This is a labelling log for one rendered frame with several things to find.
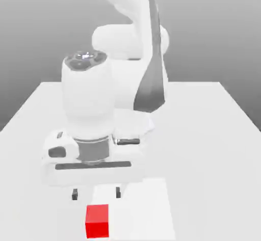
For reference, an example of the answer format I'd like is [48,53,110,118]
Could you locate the small red cube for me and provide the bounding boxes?
[85,204,110,239]

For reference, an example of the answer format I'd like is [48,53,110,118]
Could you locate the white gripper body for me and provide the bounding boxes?
[41,157,146,187]

